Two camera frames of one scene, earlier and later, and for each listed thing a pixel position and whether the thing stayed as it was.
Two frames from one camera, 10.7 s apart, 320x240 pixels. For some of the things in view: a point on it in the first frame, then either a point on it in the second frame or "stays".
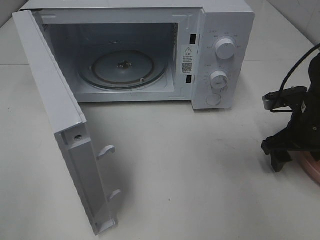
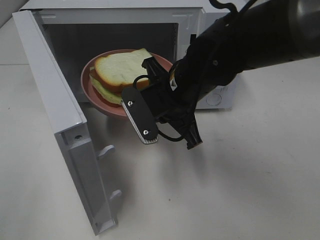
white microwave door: [67, 120] stays
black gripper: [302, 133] to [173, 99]
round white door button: [213, 99] stays
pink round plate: [310, 163] to [96, 96]
